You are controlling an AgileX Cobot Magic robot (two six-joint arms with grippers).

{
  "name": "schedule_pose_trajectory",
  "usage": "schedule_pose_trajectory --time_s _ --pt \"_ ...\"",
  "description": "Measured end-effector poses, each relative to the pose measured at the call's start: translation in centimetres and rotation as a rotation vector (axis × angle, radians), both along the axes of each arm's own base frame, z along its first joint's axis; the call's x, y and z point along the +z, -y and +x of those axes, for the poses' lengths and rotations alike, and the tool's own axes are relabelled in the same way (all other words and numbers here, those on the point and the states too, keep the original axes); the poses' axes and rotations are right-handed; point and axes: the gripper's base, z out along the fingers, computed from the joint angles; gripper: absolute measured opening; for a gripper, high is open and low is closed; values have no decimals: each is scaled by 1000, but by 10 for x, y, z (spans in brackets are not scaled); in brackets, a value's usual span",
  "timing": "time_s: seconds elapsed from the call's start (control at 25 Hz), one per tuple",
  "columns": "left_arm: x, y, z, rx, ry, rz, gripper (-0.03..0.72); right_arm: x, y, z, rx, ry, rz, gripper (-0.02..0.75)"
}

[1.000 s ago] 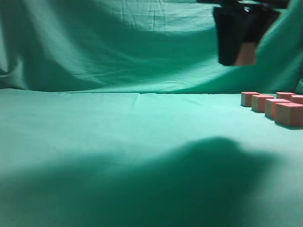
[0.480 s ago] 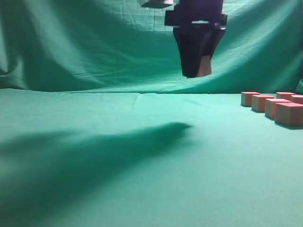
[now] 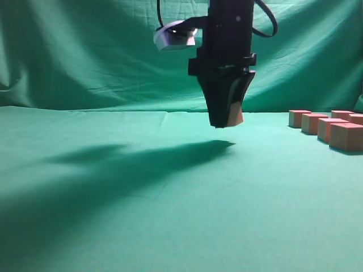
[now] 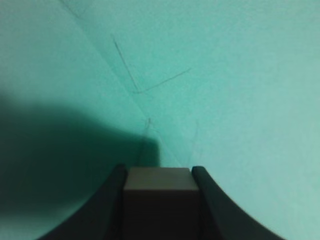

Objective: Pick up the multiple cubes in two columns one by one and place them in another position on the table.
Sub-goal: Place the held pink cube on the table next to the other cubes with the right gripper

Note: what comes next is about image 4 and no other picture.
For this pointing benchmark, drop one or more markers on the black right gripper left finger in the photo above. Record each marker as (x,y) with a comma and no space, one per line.
(100,218)

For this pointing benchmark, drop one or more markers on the green cloth backdrop and cover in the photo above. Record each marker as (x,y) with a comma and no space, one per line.
(231,85)

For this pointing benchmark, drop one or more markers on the pink cube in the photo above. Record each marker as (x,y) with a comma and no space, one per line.
(160,203)

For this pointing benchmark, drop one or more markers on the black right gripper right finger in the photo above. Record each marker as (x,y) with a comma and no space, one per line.
(220,218)

